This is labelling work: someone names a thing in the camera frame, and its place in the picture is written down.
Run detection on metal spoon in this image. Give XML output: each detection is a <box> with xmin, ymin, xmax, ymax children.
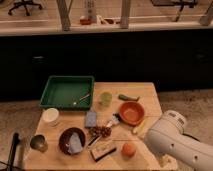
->
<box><xmin>73</xmin><ymin>94</ymin><xmax>90</xmax><ymax>106</ymax></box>

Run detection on black white eraser block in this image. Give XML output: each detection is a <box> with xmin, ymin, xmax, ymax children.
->
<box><xmin>90</xmin><ymin>141</ymin><xmax>117</xmax><ymax>162</ymax></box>

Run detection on black office chair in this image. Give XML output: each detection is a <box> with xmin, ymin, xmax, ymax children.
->
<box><xmin>8</xmin><ymin>0</ymin><xmax>43</xmax><ymax>16</ymax></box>

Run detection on blue white cloth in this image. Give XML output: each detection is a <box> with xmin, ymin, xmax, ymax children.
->
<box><xmin>68</xmin><ymin>133</ymin><xmax>83</xmax><ymax>154</ymax></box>

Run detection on red dish on shelf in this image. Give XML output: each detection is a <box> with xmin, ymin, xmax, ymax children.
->
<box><xmin>80</xmin><ymin>18</ymin><xmax>92</xmax><ymax>25</ymax></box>

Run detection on grey metal cup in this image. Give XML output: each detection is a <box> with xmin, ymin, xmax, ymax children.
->
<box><xmin>30</xmin><ymin>135</ymin><xmax>48</xmax><ymax>152</ymax></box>

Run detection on green cucumber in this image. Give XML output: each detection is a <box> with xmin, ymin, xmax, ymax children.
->
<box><xmin>118</xmin><ymin>94</ymin><xmax>140</xmax><ymax>101</ymax></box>

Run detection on green plastic cup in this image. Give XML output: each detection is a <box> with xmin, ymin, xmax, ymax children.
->
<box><xmin>100</xmin><ymin>92</ymin><xmax>112</xmax><ymax>107</ymax></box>

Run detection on bunch of dark grapes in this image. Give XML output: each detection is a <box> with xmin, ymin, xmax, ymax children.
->
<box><xmin>89</xmin><ymin>126</ymin><xmax>112</xmax><ymax>138</ymax></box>

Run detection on green plastic tray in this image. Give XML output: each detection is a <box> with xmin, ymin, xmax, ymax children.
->
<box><xmin>40</xmin><ymin>76</ymin><xmax>94</xmax><ymax>111</ymax></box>

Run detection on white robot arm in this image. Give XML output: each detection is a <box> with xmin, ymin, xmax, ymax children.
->
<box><xmin>144</xmin><ymin>110</ymin><xmax>213</xmax><ymax>171</ymax></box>

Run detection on small brush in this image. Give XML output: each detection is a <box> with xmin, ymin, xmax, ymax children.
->
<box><xmin>106</xmin><ymin>113</ymin><xmax>121</xmax><ymax>128</ymax></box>

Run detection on black pole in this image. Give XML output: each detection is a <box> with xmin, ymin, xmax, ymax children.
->
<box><xmin>6</xmin><ymin>133</ymin><xmax>20</xmax><ymax>171</ymax></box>

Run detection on orange bowl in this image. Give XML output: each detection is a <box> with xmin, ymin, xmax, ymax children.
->
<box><xmin>119</xmin><ymin>101</ymin><xmax>145</xmax><ymax>126</ymax></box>

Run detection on silver marker pen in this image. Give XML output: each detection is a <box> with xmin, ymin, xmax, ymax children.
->
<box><xmin>87</xmin><ymin>136</ymin><xmax>101</xmax><ymax>148</ymax></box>

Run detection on orange apple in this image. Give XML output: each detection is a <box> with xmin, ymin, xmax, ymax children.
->
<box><xmin>121</xmin><ymin>142</ymin><xmax>136</xmax><ymax>157</ymax></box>

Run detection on yellow banana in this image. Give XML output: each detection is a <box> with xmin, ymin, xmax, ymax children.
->
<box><xmin>132</xmin><ymin>119</ymin><xmax>147</xmax><ymax>134</ymax></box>

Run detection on white paper cup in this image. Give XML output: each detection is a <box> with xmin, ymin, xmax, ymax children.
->
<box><xmin>42</xmin><ymin>108</ymin><xmax>59</xmax><ymax>126</ymax></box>

